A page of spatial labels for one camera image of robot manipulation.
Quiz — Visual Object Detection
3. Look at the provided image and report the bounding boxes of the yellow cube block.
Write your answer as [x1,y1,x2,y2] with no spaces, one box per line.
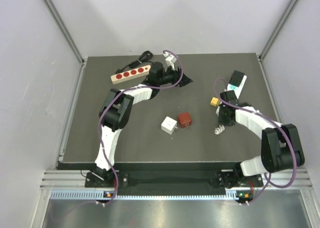
[210,97,221,107]

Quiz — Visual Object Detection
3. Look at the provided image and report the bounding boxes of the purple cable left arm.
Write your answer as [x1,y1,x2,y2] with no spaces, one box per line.
[97,49,185,209]

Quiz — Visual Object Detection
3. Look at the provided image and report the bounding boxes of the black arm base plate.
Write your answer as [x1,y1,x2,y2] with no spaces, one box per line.
[84,170,265,189]

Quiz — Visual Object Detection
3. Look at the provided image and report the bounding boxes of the beige power strip red sockets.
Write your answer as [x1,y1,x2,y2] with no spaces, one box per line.
[110,65,151,84]

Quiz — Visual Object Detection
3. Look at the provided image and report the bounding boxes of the black power strip cable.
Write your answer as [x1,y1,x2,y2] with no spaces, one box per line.
[115,50,157,74]

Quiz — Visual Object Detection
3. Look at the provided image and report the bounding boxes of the red patterned plug adapter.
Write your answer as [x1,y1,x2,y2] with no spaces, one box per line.
[177,112,193,128]

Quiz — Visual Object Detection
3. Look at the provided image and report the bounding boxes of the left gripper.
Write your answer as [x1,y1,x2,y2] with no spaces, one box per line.
[157,64,193,87]

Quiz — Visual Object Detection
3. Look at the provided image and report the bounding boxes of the white power strip coloured sockets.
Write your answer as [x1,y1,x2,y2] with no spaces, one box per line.
[225,70,247,98]

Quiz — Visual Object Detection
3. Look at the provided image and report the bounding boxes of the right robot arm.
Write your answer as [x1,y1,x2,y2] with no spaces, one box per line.
[218,90,305,188]

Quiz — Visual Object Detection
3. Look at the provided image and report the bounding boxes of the slotted grey cable duct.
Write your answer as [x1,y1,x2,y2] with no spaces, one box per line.
[50,190,239,201]

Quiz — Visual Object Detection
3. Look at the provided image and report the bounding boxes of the white cube socket adapter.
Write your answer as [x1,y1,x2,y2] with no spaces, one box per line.
[160,116,178,135]

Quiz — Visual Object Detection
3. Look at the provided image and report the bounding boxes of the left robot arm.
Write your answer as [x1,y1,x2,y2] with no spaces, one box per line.
[92,62,193,188]

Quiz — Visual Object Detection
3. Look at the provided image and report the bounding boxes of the black adapter on white strip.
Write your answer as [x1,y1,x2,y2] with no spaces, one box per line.
[229,70,245,87]

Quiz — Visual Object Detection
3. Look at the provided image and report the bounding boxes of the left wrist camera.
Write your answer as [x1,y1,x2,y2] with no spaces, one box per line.
[163,52,177,70]

